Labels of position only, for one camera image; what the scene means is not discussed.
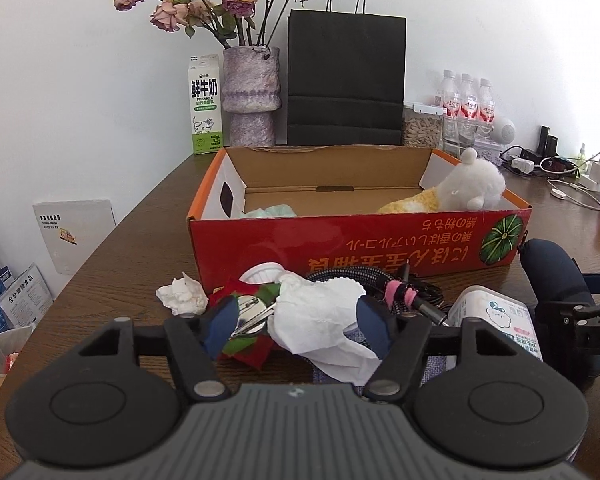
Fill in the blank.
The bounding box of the white cable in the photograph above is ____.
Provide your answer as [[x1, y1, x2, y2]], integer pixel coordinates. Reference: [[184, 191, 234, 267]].
[[547, 177, 600, 211]]

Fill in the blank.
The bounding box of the black upright device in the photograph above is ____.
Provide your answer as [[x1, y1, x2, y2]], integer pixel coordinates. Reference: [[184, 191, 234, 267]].
[[537, 125, 561, 156]]

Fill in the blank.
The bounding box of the white and yellow plush toy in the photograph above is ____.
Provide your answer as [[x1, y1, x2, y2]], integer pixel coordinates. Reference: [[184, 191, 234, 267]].
[[377, 147, 507, 214]]

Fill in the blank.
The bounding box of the pale green packet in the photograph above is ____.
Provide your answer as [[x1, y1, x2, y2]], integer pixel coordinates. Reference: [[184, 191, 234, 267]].
[[243, 203, 297, 219]]

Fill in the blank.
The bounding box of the white tissue pack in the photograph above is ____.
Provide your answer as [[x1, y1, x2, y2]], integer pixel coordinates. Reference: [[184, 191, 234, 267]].
[[447, 285, 544, 363]]

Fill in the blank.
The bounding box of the white round speaker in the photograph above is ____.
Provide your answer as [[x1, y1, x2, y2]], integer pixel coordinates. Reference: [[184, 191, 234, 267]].
[[490, 115, 517, 143]]

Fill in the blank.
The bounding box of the clear drinking glass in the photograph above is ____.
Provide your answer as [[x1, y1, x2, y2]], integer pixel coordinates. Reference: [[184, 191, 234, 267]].
[[442, 112, 477, 157]]

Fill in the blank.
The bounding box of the white printed tin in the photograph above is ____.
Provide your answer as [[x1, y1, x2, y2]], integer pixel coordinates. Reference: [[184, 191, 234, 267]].
[[472, 140, 506, 166]]

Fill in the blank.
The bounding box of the white wall charger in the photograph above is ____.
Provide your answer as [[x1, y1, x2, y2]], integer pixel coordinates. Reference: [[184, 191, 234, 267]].
[[580, 159, 600, 192]]

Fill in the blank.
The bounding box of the red label water bottle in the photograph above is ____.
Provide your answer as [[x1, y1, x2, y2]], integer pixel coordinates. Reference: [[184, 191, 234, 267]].
[[476, 78, 497, 136], [434, 70, 461, 126], [457, 73, 481, 131]]

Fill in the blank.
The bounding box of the silver metal clip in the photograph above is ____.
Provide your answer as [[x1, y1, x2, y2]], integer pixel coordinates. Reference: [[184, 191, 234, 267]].
[[230, 296, 277, 338]]

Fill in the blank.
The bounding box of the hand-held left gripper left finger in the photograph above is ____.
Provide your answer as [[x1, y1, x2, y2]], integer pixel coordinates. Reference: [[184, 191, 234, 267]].
[[77, 296, 241, 403]]

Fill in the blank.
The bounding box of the white and green milk carton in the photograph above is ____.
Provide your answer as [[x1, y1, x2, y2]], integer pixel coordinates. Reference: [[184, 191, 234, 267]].
[[187, 54, 224, 156]]

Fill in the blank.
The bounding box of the black paper bag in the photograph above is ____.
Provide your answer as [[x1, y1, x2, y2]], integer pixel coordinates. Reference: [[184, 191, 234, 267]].
[[286, 0, 407, 147]]

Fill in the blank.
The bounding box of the crumpled white tissue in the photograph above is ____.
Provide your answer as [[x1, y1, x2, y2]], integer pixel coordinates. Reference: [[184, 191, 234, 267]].
[[156, 271, 209, 316]]

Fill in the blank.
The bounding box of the white paper napkin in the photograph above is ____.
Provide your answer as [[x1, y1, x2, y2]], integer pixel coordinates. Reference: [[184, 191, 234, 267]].
[[271, 272, 382, 386]]

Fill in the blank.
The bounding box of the clear plastic bag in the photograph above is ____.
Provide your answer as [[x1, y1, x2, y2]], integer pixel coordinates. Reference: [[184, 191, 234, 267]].
[[0, 325, 34, 381]]

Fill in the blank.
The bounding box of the white printed carton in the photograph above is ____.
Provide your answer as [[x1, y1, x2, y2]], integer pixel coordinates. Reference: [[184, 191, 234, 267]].
[[0, 262, 54, 331]]

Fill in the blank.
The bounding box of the black power strip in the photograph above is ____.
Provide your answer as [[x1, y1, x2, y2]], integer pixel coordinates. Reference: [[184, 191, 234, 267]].
[[500, 146, 581, 177]]

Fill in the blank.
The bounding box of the black braided cable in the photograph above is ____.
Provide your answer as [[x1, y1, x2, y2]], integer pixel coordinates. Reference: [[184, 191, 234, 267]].
[[305, 262, 452, 328]]

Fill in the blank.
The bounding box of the clear snack jar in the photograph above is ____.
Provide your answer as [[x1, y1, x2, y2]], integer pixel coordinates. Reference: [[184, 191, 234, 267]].
[[402, 102, 446, 150]]

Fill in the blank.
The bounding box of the red and green wrapper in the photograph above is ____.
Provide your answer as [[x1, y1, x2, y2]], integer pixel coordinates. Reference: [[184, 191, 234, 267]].
[[212, 279, 283, 372]]

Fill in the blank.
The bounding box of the white leaning panel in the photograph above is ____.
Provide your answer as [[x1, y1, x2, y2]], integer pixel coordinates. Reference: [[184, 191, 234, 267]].
[[32, 199, 117, 276]]

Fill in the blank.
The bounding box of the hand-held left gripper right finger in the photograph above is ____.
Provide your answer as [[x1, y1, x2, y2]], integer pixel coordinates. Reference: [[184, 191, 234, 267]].
[[355, 295, 516, 403]]

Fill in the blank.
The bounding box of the purple textured vase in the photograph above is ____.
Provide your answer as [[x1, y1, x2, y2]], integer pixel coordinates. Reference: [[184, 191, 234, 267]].
[[222, 46, 283, 148]]

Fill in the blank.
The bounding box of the pink cable tie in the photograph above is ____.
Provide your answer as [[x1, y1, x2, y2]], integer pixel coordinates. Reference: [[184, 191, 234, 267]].
[[384, 281, 415, 313]]

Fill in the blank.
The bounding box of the large white ribbed cap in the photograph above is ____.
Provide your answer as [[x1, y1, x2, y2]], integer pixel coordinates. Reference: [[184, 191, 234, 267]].
[[238, 262, 287, 286]]

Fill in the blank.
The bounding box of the red cardboard box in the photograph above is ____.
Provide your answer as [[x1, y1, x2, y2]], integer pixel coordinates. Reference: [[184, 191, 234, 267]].
[[186, 144, 533, 293]]

